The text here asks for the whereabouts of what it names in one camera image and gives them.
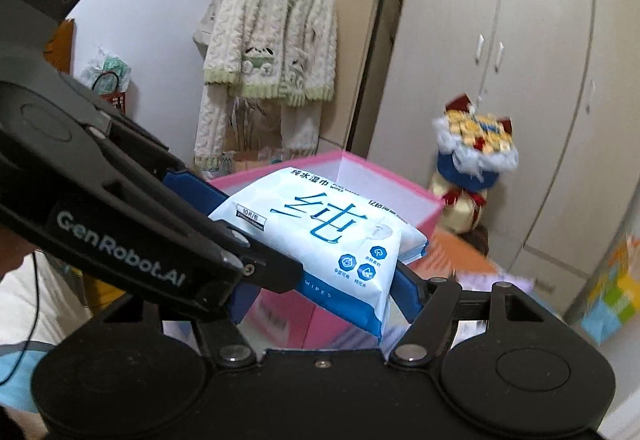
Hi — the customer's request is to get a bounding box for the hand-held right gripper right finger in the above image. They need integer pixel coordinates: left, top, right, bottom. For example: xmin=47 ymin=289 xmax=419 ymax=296
xmin=389 ymin=264 xmax=546 ymax=366

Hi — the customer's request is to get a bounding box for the red box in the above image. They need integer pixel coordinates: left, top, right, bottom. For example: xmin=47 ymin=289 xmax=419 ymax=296
xmin=97 ymin=90 xmax=128 ymax=116

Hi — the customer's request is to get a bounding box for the orange bag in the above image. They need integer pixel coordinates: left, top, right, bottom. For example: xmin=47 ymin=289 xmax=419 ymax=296
xmin=44 ymin=19 xmax=76 ymax=73

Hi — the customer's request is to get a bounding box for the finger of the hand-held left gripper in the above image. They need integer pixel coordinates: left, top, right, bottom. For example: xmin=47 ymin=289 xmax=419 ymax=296
xmin=82 ymin=112 xmax=227 ymax=217
xmin=190 ymin=219 xmax=304 ymax=294

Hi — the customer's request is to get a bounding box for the white blue wet wipes packet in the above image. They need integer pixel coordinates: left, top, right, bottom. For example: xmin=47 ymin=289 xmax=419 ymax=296
xmin=207 ymin=165 xmax=428 ymax=341

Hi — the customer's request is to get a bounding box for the clear plastic bag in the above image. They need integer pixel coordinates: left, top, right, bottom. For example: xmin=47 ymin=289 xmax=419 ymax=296
xmin=77 ymin=47 xmax=133 ymax=96

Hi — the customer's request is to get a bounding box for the colourful paper gift bag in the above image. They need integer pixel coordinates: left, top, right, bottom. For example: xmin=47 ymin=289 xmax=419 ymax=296
xmin=580 ymin=235 xmax=640 ymax=346

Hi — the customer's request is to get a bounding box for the blue wrapped flower bouquet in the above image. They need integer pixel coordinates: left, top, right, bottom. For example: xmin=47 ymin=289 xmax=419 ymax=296
xmin=430 ymin=92 xmax=521 ymax=236

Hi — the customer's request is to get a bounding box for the black metal clothes rack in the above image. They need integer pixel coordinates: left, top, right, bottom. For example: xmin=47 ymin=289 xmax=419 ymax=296
xmin=207 ymin=0 xmax=416 ymax=156

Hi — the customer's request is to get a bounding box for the purple plush toy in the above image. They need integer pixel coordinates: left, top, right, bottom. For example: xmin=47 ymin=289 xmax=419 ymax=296
xmin=455 ymin=270 xmax=538 ymax=293

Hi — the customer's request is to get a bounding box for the cream knitted cardigan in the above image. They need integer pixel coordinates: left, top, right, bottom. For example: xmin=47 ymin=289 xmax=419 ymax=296
xmin=192 ymin=0 xmax=338 ymax=171

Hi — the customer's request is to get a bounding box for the black cable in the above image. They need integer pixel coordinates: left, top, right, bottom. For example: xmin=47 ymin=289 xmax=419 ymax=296
xmin=0 ymin=247 xmax=43 ymax=388

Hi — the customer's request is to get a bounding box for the patchwork bed cover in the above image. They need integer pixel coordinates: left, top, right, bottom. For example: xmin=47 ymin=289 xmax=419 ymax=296
xmin=427 ymin=225 xmax=586 ymax=331

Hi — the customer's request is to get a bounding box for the beige wardrobe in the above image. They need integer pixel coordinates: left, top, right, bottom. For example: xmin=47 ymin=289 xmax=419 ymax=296
xmin=367 ymin=0 xmax=640 ymax=316

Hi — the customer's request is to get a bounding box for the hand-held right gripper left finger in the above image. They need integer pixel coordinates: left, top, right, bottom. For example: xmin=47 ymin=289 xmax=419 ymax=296
xmin=92 ymin=287 xmax=261 ymax=366

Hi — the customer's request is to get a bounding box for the pink storage box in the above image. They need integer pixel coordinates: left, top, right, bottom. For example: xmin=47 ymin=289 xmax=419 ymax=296
xmin=205 ymin=150 xmax=446 ymax=351

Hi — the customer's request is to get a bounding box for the white hanging tote bag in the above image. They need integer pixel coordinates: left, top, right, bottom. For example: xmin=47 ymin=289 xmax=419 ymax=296
xmin=192 ymin=0 xmax=221 ymax=46

